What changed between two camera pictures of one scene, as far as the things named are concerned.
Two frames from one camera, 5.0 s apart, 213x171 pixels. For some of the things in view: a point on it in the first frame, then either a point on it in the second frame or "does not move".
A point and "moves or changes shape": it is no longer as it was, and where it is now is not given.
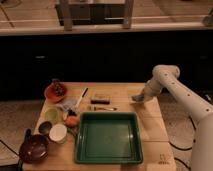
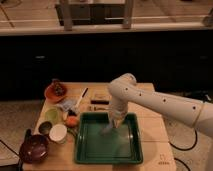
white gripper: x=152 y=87 → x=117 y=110
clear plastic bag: x=68 y=105 does not move
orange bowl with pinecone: x=55 y=91 does not move
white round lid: x=58 y=132 does not move
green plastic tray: x=108 y=137 does not move
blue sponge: x=138 y=97 moves or changes shape
